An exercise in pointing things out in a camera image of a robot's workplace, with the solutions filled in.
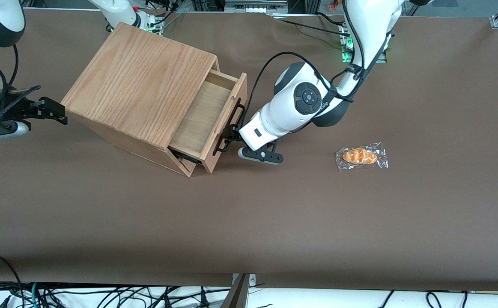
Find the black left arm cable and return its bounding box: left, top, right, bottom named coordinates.
left=247, top=0, right=382, bottom=118

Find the wooden drawer with black handle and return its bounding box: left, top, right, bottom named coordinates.
left=168, top=70, right=248, bottom=174

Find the brown table cover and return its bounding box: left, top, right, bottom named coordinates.
left=0, top=8, right=498, bottom=292

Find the long black table cable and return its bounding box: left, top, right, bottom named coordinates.
left=270, top=15, right=344, bottom=35

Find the black metal drawer handle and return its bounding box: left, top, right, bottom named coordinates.
left=213, top=98, right=246, bottom=156

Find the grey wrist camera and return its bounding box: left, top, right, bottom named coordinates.
left=237, top=142, right=284, bottom=166
left=0, top=121, right=30, bottom=144

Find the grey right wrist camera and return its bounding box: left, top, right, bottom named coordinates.
left=0, top=121, right=30, bottom=144

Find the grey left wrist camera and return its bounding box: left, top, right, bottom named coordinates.
left=237, top=142, right=284, bottom=166

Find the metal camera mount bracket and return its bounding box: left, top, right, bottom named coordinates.
left=221, top=273, right=257, bottom=308

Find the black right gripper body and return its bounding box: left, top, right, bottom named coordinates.
left=0, top=95, right=39, bottom=131

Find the light wooden drawer cabinet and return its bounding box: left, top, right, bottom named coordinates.
left=60, top=21, right=221, bottom=177

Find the black cable tangle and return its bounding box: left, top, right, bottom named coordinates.
left=39, top=283, right=232, bottom=308

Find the short black table cable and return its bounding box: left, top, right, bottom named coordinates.
left=316, top=12, right=344, bottom=25

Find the plastic wrapped bread roll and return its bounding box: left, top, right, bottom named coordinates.
left=335, top=142, right=389, bottom=172

